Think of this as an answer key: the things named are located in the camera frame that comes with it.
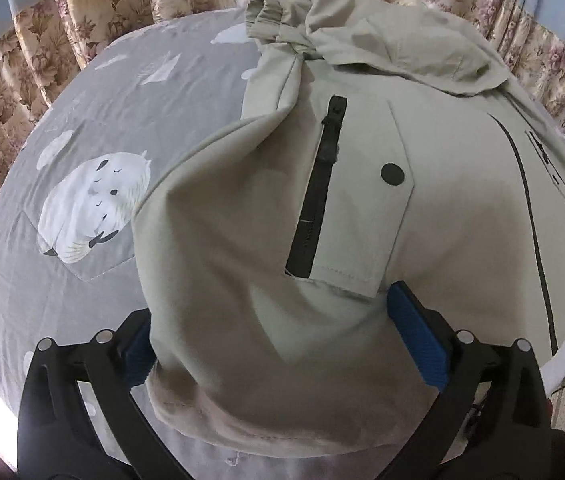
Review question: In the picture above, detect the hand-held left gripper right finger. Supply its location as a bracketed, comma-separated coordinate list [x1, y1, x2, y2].
[387, 280, 551, 480]

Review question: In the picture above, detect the beige hooded jacket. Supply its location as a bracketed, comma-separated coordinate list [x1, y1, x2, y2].
[132, 0, 565, 461]

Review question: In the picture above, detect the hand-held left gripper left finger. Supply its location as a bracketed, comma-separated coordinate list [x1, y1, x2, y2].
[16, 307, 188, 480]

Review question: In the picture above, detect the grey printed bed sheet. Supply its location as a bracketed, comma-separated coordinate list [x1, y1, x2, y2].
[0, 7, 565, 480]

